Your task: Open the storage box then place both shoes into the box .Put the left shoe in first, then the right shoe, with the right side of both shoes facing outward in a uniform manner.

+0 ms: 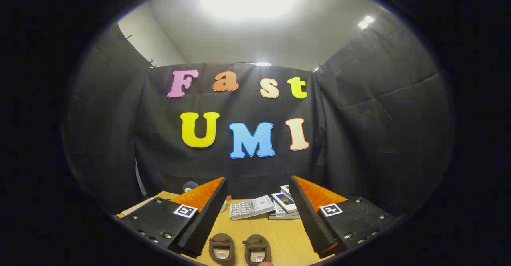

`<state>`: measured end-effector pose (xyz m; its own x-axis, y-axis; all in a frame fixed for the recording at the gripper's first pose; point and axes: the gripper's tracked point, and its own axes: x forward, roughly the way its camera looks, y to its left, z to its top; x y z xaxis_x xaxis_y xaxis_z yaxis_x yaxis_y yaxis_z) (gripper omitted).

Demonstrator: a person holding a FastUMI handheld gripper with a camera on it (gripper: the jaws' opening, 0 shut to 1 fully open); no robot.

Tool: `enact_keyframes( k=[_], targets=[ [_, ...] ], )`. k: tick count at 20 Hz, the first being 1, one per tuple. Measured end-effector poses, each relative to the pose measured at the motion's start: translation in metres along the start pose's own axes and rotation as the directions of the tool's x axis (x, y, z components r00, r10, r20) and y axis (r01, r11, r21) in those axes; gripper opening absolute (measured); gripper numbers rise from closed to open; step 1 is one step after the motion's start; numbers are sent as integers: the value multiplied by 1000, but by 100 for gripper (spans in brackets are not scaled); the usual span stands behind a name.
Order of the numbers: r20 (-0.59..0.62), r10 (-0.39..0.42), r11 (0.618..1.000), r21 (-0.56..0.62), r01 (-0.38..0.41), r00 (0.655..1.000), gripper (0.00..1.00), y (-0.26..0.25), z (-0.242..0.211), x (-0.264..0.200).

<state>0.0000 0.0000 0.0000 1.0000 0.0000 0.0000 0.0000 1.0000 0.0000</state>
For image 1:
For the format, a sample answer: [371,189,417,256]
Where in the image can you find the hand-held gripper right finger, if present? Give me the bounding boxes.
[289,175,396,258]

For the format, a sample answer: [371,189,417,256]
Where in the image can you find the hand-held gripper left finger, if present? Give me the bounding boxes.
[119,177,228,258]

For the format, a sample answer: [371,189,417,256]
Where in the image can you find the brown fuzzy shoe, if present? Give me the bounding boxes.
[208,233,236,266]
[242,234,272,266]

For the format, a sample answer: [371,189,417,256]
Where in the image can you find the white paperback book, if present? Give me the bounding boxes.
[273,202,300,218]

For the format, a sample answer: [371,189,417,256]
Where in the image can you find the patterned cover white book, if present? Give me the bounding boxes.
[229,195,276,221]

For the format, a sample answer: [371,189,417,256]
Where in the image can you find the black backdrop cloth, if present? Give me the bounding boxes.
[62,10,456,218]

